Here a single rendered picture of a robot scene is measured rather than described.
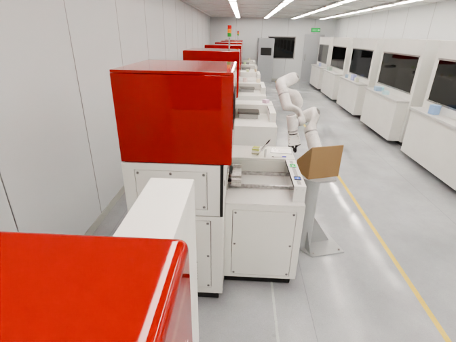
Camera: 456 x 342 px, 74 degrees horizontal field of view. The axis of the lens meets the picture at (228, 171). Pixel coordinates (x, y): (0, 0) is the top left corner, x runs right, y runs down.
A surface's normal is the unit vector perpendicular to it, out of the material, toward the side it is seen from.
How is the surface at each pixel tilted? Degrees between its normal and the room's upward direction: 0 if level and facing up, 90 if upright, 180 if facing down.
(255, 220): 90
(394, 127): 90
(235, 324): 0
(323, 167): 90
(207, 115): 90
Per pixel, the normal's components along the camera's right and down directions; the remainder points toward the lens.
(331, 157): 0.27, 0.40
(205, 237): -0.05, 0.41
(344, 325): 0.02, -0.91
